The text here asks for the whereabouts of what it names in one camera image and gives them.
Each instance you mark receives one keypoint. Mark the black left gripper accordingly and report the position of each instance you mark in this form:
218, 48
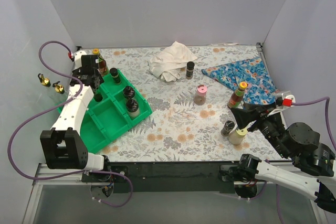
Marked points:
95, 82

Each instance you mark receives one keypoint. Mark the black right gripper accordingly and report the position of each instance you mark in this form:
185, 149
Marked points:
259, 115

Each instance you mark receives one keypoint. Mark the red chili sauce bottle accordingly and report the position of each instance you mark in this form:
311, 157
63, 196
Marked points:
102, 65
238, 95

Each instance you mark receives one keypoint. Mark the dark round-cap bottle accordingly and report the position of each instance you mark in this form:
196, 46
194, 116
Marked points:
227, 128

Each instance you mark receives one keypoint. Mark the gold-cap pepper grinder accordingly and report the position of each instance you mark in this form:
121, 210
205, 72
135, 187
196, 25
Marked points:
115, 75

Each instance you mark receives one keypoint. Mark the clear gold-spout oil bottle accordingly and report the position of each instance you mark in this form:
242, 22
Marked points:
60, 93

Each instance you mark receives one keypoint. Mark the small black-cap spice jar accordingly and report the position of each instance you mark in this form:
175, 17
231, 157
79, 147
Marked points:
128, 93

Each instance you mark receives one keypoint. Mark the pink-lid spice jar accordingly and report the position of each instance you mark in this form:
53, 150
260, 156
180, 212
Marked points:
200, 95

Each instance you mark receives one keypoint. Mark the black-cap white powder bottle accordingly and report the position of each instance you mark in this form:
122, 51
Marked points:
132, 107

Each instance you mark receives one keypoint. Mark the black-lid seasoning shaker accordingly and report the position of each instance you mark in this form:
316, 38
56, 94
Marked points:
189, 69

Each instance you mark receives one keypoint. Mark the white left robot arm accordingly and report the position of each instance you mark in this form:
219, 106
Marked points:
62, 145

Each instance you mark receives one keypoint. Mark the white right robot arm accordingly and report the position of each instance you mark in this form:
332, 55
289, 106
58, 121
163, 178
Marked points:
299, 143

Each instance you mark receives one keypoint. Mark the yellow-lid white sauce bottle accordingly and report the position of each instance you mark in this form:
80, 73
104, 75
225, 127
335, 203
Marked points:
237, 135

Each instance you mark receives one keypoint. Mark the blue floral cloth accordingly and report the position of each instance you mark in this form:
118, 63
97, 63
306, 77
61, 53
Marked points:
261, 88

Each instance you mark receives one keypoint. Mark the green plastic organizer tray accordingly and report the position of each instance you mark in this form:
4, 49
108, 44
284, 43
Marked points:
108, 119

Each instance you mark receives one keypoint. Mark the white crumpled cloth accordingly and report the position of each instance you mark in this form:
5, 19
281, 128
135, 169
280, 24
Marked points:
167, 64

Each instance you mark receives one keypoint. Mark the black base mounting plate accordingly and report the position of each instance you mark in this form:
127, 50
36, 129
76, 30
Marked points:
185, 176

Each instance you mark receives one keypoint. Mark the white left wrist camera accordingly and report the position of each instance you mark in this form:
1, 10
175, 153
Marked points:
76, 58

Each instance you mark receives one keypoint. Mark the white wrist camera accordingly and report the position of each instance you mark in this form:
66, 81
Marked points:
76, 58
283, 100

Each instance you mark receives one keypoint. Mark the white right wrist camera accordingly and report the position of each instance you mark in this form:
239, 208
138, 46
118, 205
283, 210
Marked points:
283, 100

